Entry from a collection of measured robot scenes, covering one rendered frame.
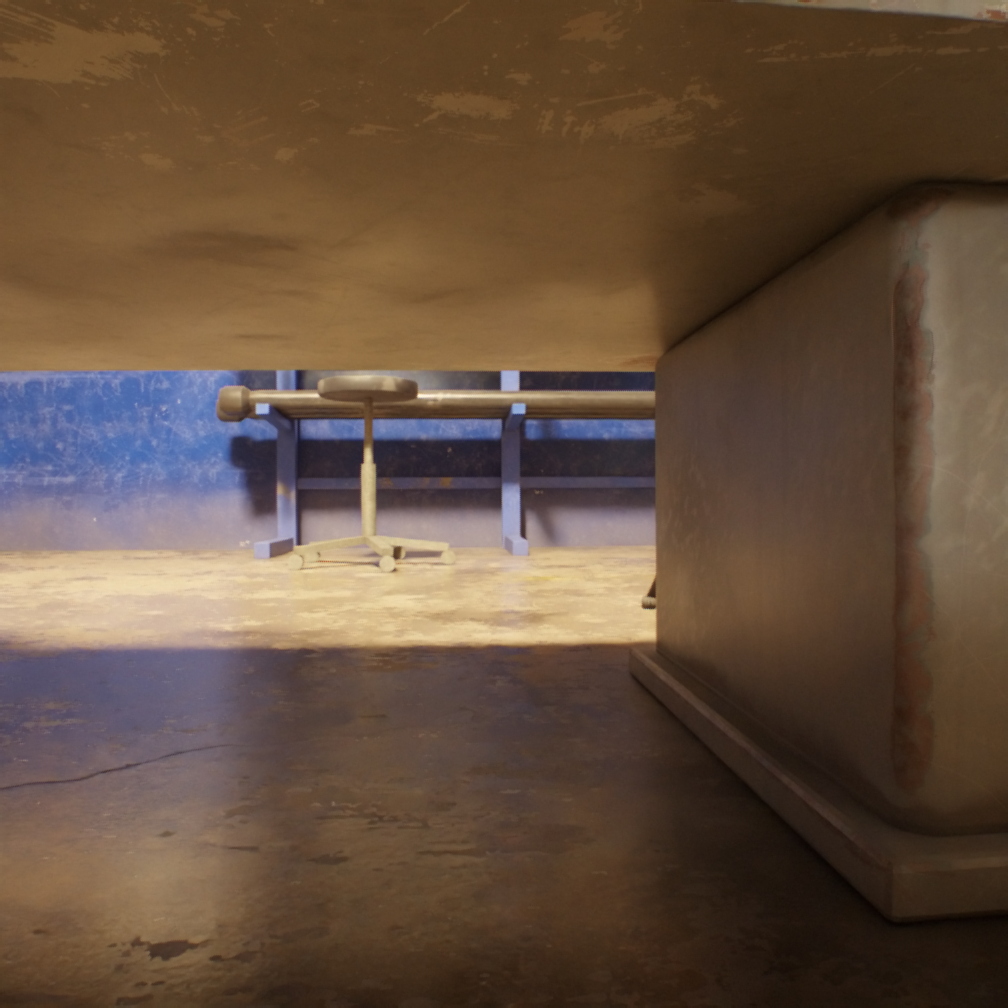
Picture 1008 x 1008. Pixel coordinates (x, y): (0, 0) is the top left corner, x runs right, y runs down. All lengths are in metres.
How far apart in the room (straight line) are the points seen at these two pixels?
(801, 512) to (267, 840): 0.43
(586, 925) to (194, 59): 0.44
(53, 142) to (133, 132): 0.05
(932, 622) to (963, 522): 0.06
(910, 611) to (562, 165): 0.31
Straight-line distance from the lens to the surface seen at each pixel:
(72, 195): 0.54
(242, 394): 3.31
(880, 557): 0.50
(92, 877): 0.56
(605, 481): 3.65
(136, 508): 3.95
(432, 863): 0.52
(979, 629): 0.50
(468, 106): 0.40
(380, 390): 2.60
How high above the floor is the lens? 0.22
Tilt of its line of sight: level
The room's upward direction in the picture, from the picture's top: straight up
